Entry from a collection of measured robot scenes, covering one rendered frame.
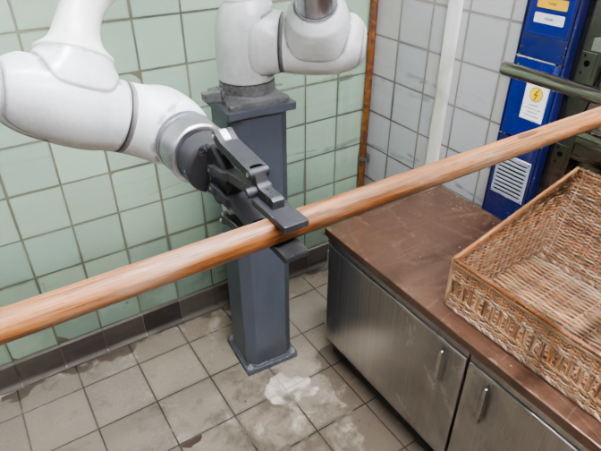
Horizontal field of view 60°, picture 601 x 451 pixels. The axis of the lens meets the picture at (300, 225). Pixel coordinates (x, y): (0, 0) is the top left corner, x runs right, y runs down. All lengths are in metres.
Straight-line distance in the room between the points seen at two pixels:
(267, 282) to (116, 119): 1.11
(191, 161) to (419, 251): 1.05
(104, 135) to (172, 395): 1.37
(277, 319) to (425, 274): 0.60
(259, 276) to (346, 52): 0.76
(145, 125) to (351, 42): 0.74
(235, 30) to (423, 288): 0.83
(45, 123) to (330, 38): 0.79
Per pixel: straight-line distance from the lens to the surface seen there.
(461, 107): 1.89
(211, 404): 1.93
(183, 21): 1.77
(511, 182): 1.78
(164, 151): 0.73
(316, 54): 1.36
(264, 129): 1.48
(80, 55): 0.74
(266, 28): 1.40
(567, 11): 1.60
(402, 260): 1.57
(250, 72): 1.43
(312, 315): 2.21
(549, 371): 1.31
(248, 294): 1.77
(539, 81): 1.24
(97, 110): 0.73
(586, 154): 1.66
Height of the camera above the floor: 1.51
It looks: 33 degrees down
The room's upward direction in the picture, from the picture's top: straight up
